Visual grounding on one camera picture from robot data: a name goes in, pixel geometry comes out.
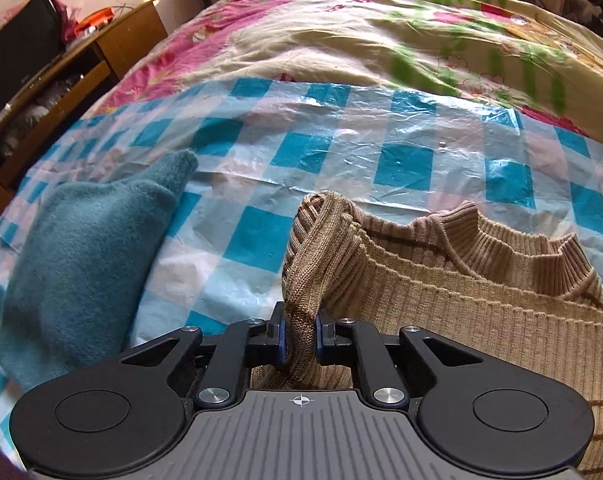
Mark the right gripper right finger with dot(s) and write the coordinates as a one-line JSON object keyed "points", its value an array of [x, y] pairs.
{"points": [[360, 347]]}

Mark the black monitor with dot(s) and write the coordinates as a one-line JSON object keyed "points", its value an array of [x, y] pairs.
{"points": [[28, 43]]}

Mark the teal fleece garment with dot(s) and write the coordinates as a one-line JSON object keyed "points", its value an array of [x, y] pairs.
{"points": [[76, 286]]}

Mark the floral bed quilt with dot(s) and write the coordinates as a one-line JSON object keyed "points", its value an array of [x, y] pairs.
{"points": [[503, 52]]}

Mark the wooden bedside desk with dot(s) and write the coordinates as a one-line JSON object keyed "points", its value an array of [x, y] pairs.
{"points": [[60, 93]]}

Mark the beige striped ribbed sweater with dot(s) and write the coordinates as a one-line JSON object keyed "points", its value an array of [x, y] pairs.
{"points": [[531, 300]]}

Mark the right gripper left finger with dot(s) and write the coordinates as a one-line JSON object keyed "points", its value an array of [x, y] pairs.
{"points": [[229, 358]]}

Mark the blue white checkered plastic sheet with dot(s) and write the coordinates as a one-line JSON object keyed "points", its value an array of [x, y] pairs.
{"points": [[262, 145]]}

